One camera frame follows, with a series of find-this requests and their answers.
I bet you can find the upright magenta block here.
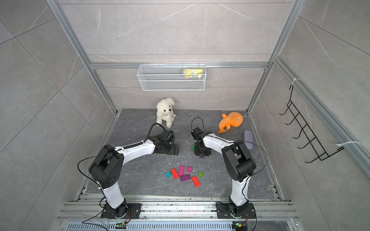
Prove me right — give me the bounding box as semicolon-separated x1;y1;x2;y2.
179;166;185;176

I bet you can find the purple glasses case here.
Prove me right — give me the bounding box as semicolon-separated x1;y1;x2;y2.
243;130;253;150

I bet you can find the orange toy watering can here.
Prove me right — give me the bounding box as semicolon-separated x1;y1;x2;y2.
218;112;244;134

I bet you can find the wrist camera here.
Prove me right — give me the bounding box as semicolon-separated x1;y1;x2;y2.
158;130;175;145
191;127;204;143

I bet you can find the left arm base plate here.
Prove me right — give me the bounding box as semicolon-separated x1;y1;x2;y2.
100;203;142;219

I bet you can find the purple block flat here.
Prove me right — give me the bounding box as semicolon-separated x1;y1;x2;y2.
180;174;191;182

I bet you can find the black wire hook rack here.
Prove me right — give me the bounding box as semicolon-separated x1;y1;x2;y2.
279;85;345;164

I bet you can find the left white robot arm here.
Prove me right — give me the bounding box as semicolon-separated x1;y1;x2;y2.
89;137;179;218

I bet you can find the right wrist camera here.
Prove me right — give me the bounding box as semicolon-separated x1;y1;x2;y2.
191;127;204;143

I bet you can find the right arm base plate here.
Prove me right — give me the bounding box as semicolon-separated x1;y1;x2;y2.
215;201;257;219

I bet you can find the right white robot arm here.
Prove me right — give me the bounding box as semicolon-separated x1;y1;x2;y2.
192;132;256;218

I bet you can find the yellow packet in basket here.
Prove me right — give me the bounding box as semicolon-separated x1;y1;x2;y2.
182;68;204;79

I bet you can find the white plush dog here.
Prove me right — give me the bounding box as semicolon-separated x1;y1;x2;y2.
156;98;176;129

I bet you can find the red block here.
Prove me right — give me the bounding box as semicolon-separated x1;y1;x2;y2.
191;176;200;187
171;168;179;179

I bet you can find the aluminium mounting rail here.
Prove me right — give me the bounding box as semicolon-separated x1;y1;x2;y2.
57;194;302;231

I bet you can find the white wire mesh basket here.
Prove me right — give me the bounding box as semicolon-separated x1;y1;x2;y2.
137;64;207;91

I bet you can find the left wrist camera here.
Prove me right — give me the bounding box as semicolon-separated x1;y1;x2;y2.
158;130;175;145

